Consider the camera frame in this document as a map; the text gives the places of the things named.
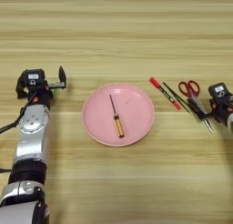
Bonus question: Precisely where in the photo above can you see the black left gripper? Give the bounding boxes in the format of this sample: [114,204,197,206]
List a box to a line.
[15,66,67,111]

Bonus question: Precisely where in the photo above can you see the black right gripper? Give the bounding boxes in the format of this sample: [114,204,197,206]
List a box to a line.
[187,95,233,126]

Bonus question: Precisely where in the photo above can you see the red handled scissors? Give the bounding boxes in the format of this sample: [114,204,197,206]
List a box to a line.
[177,79,215,134]

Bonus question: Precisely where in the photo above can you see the red marker pen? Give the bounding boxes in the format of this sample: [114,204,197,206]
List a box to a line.
[148,76,183,111]

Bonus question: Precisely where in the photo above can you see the pink round plate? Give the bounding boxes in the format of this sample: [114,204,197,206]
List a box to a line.
[81,83,156,148]

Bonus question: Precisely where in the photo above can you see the orange handled screwdriver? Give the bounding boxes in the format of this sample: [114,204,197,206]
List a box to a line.
[108,94,126,139]

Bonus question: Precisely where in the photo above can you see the black box white label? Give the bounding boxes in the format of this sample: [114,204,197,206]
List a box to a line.
[22,68,46,87]
[208,82,230,102]

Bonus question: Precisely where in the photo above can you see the green object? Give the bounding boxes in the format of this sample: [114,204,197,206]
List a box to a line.
[48,87,63,98]

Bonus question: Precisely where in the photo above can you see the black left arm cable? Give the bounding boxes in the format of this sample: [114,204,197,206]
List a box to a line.
[0,92,35,135]

